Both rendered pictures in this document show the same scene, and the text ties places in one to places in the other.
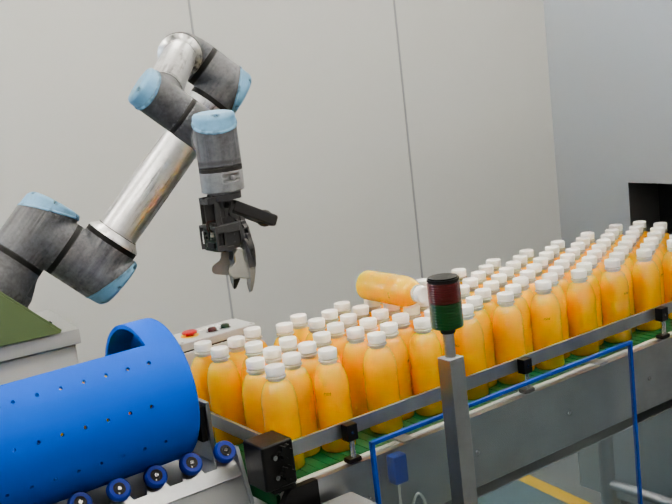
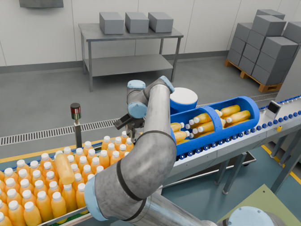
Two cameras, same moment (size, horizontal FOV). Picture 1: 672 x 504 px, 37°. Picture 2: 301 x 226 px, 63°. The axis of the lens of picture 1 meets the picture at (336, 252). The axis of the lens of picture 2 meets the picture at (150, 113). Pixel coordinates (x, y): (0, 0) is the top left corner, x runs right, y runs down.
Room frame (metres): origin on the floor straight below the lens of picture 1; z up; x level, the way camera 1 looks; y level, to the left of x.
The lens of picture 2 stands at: (3.16, 0.33, 2.23)
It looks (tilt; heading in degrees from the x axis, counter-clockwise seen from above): 36 degrees down; 181
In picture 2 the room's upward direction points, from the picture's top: 7 degrees clockwise
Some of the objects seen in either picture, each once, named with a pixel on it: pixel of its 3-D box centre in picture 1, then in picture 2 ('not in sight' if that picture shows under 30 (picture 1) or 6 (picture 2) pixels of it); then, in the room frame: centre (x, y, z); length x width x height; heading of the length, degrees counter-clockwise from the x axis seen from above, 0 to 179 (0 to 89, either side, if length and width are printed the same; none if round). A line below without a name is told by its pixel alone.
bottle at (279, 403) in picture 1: (281, 420); (124, 145); (1.91, 0.15, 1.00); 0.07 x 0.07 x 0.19
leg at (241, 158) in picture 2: not in sight; (233, 174); (1.41, 1.22, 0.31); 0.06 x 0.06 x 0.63; 35
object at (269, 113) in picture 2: not in sight; (272, 110); (1.19, 1.42, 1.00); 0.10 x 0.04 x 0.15; 35
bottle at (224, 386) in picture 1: (226, 398); not in sight; (2.10, 0.27, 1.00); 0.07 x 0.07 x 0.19
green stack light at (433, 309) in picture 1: (446, 314); (75, 114); (1.88, -0.20, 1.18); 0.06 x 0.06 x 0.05
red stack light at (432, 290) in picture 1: (444, 291); (75, 108); (1.88, -0.20, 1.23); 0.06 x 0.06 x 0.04
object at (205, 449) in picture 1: (196, 427); not in sight; (1.95, 0.32, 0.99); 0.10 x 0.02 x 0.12; 35
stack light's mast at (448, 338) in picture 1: (446, 316); (76, 115); (1.88, -0.20, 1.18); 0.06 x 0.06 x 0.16
